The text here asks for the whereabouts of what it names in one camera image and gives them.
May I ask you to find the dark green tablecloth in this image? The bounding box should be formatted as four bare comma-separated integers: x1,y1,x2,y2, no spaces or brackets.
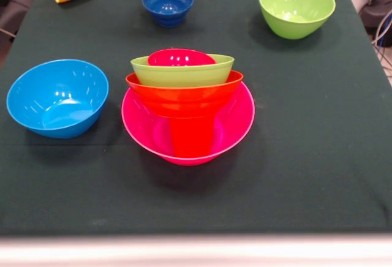
0,0,392,237

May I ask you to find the light blue bowl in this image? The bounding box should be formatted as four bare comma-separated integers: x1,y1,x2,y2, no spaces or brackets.
6,59,110,140

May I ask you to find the large pink bowl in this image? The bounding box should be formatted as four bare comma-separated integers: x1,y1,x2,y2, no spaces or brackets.
121,80,256,166

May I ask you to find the small crimson bowl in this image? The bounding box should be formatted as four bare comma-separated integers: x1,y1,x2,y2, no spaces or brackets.
147,48,217,67

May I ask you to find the red cup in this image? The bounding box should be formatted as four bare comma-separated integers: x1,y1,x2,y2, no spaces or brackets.
170,115,215,159

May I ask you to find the dark blue bowl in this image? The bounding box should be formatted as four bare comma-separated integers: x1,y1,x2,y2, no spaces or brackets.
141,0,195,28

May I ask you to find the orange bowl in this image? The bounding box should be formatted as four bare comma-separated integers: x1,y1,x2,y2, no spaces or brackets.
125,70,244,119

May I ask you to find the tangle of cables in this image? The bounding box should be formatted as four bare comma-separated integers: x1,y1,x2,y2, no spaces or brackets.
372,12,392,80

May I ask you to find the green bowl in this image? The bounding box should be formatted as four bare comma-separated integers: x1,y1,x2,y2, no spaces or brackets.
258,0,337,40
130,54,236,88

